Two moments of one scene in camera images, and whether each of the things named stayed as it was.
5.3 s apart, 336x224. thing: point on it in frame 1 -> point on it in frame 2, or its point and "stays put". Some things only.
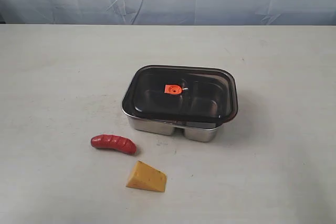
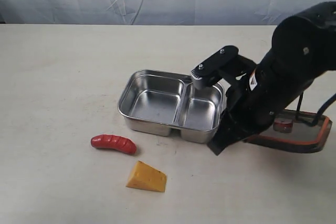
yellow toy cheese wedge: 145,177 stays put
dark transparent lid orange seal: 188,93 -> 288,134
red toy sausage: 114,142 stays put
